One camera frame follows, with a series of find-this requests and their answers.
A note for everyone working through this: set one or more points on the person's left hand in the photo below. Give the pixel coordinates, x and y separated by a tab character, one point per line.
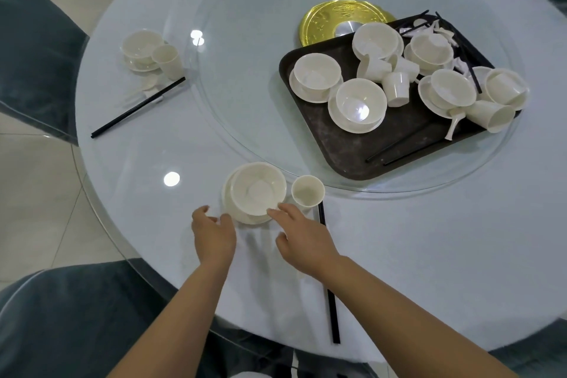
215	238

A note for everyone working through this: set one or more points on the person's right hand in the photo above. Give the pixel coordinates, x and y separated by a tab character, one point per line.
308	242

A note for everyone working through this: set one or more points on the white round table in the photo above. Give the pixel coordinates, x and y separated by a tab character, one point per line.
443	236

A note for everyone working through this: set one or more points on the person's left forearm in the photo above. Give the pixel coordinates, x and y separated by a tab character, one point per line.
172	329

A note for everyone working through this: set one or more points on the gold turntable base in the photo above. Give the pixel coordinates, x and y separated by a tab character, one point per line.
316	23

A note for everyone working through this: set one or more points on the glass lazy susan turntable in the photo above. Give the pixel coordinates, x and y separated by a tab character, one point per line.
248	103

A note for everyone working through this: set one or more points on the white chopstick rest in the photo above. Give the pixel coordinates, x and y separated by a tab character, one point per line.
157	98

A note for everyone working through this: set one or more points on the black tray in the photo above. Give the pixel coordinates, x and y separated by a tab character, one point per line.
354	152

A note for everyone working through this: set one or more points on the person's right forearm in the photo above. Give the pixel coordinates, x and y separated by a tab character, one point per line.
407	329

